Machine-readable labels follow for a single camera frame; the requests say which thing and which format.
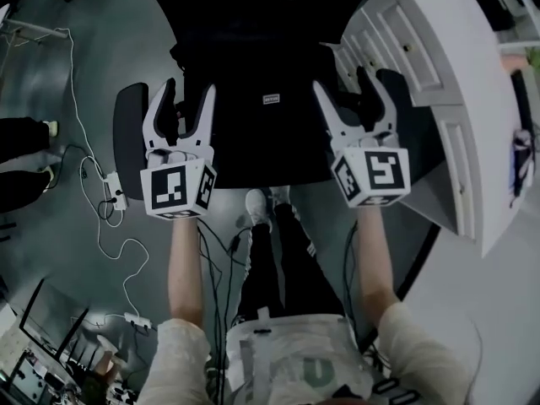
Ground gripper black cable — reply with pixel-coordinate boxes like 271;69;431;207
343;220;381;354
195;216;254;405

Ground white black headset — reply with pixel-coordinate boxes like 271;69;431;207
509;127;539;208

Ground black mesh office chair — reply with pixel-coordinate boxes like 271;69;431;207
112;0;432;203

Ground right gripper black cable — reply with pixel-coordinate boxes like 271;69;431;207
343;220;381;354

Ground person's left forearm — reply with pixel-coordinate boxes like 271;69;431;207
167;214;204;325

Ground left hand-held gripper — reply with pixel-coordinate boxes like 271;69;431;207
139;78;219;221

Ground gray chest harness straps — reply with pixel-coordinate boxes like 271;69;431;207
226;305;428;405

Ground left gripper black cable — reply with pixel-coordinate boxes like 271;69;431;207
195;216;254;405

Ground black power cable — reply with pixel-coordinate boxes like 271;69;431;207
57;143;124;224

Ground person's right white shoe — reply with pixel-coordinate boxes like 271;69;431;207
269;185;293;207

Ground person's cream t-shirt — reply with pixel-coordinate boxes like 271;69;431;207
138;300;483;405

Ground long white cable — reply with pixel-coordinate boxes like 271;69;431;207
54;26;149;312

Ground white curved drawer desk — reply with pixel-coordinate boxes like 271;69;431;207
319;0;540;258

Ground small white power strip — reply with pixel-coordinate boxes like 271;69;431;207
123;310;154;330

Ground person's white shoe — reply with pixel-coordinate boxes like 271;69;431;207
269;185;293;207
245;188;272;228

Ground black desk mat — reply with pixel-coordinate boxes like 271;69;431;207
509;68;537;143

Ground white curved table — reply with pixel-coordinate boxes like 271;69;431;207
0;3;71;46

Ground person's black trousers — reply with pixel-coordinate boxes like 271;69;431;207
235;202;348;325

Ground person's left white shoe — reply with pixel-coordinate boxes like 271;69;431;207
245;188;272;228

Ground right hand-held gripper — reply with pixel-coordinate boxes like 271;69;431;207
312;66;412;209

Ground person's right forearm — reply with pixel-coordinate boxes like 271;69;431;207
355;203;402;325

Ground pink pot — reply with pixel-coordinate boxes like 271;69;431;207
500;52;528;73

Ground cluttered work table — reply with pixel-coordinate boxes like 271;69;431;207
0;301;141;405

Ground black backpack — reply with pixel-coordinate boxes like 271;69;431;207
170;13;360;190

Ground black box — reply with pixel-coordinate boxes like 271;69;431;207
465;0;517;32

